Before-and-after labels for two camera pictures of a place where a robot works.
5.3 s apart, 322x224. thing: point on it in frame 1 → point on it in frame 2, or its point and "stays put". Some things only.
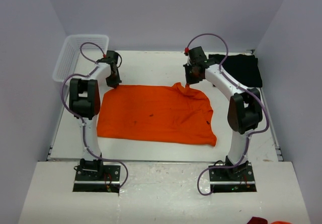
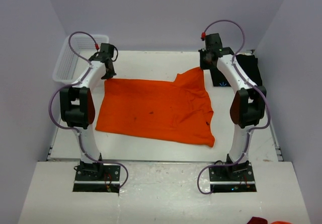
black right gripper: [189, 79] → [203, 65]
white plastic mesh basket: [80, 54] stays put
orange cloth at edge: [280, 222] stays put
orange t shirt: [171, 112] stays put
